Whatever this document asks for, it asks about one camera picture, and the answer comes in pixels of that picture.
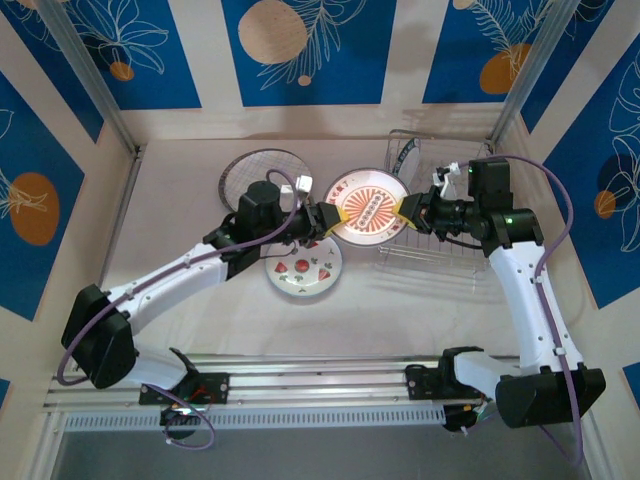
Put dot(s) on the white plate blue grid lines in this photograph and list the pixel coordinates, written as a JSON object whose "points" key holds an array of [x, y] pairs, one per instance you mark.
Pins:
{"points": [[250, 170]]}

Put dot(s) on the white plate red fruit print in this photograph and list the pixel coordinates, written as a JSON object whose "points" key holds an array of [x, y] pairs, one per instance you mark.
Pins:
{"points": [[305, 272]]}

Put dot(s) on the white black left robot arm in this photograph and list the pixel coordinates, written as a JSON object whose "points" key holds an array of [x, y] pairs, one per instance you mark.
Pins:
{"points": [[170, 280]]}

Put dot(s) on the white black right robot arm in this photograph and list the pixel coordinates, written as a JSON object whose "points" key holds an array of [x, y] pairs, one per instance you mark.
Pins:
{"points": [[525, 290]]}

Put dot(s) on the white plate blue lettered rim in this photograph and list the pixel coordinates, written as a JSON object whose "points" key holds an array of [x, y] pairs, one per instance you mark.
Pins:
{"points": [[409, 155]]}

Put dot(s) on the aluminium table edge profile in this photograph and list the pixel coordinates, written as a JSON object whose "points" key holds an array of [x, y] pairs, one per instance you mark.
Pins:
{"points": [[131, 175], [595, 450]]}

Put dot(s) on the small black controller box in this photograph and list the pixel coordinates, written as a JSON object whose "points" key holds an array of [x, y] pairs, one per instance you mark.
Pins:
{"points": [[457, 417], [180, 417]]}

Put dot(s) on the aluminium mounting rail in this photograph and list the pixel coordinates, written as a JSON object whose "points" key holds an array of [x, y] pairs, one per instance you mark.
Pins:
{"points": [[325, 380]]}

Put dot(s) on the aluminium frame post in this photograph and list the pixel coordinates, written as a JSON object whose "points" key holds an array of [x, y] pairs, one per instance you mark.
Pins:
{"points": [[542, 40], [100, 85]]}

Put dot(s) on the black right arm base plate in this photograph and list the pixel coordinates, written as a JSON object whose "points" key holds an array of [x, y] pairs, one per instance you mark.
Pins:
{"points": [[420, 382]]}

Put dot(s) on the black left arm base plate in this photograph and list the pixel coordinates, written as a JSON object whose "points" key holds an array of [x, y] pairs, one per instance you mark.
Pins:
{"points": [[215, 387]]}

